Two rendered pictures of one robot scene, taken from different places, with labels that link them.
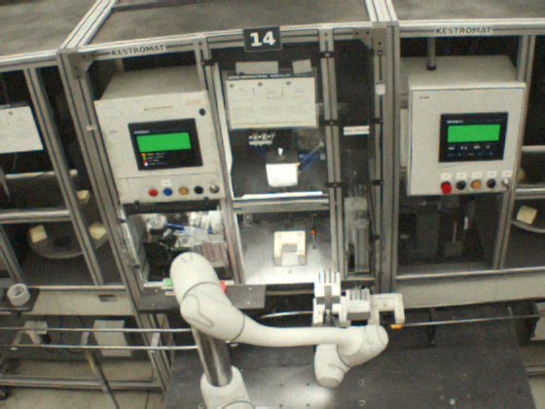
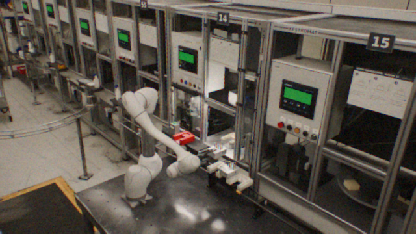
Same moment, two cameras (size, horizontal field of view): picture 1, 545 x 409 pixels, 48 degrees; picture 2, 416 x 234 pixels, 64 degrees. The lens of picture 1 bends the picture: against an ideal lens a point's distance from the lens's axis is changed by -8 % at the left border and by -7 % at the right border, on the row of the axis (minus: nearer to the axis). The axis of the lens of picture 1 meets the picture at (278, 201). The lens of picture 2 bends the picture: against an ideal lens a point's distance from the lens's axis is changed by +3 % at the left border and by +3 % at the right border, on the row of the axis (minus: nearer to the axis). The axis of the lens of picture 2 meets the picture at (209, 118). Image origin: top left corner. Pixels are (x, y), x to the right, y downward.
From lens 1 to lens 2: 1.65 m
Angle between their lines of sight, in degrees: 37
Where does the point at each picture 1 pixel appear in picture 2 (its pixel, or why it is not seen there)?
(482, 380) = not seen: outside the picture
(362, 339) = (184, 156)
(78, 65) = (169, 13)
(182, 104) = (195, 42)
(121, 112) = (177, 39)
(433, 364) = (242, 224)
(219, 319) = (129, 104)
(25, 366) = not seen: hidden behind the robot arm
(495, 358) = not seen: outside the picture
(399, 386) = (218, 219)
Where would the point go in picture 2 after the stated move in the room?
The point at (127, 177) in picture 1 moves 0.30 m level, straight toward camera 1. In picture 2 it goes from (175, 70) to (156, 78)
